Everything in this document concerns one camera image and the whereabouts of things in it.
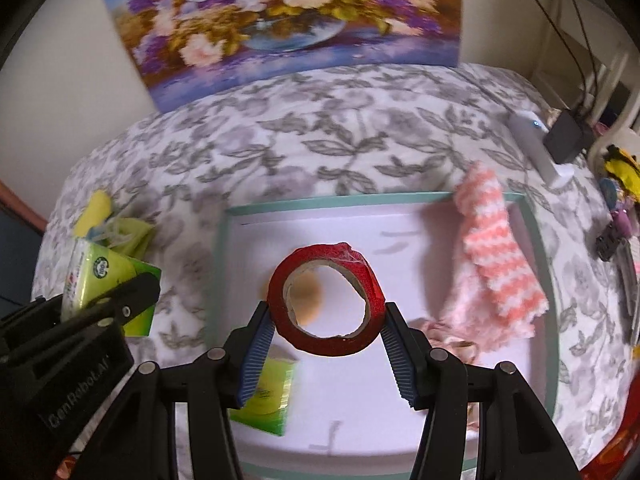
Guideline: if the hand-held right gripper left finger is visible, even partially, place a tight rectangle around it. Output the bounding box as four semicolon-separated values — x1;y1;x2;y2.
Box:
70;300;276;480

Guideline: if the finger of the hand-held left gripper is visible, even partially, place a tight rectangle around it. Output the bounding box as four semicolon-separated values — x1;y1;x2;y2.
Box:
0;296;64;348
75;270;162;333

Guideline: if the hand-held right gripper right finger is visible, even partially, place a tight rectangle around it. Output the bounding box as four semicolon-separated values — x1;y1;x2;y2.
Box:
382;301;581;480

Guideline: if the green tissue packet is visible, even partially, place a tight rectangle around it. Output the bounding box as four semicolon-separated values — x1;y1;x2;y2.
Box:
227;342;298;436
60;237;162;338

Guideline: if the green cloth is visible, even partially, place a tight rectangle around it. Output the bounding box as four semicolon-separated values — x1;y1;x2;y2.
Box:
100;215;153;261

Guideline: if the red tape roll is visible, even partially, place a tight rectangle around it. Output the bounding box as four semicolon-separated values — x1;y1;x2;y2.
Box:
267;242;387;358

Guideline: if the teal-edged white box lid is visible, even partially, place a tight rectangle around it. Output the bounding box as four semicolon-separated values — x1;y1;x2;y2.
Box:
212;191;561;476

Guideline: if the pink white striped cloth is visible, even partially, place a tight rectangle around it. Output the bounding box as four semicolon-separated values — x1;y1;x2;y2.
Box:
440;160;550;338

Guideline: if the dark wooden cabinet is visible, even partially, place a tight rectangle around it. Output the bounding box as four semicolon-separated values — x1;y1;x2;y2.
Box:
0;180;48;321

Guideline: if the yellow sponge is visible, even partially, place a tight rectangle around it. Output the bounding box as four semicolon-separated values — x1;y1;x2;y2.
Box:
74;189;113;238

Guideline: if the red patterned cloth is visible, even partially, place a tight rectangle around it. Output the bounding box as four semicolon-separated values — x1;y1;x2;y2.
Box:
580;430;636;480

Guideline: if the pile of hair accessories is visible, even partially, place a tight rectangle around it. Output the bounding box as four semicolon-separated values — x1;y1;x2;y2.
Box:
595;175;640;346

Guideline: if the white power strip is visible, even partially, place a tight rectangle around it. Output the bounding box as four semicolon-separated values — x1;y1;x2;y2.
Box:
507;110;576;190

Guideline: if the black charger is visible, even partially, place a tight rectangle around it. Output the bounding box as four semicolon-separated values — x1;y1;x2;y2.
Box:
544;109;596;165

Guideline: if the yellow black plush toy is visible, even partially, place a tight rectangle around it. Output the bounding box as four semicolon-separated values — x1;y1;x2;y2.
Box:
602;145;640;186

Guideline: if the flower painting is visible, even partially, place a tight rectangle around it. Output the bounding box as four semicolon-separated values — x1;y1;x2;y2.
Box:
97;0;463;113

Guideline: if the white lattice chair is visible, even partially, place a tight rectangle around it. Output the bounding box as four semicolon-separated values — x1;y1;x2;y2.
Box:
585;35;640;171

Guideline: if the black cable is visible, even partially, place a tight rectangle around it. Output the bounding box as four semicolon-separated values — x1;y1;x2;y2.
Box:
515;0;601;116

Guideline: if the white furniture frame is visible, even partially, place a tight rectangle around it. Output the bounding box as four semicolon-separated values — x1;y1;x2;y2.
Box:
530;0;631;111

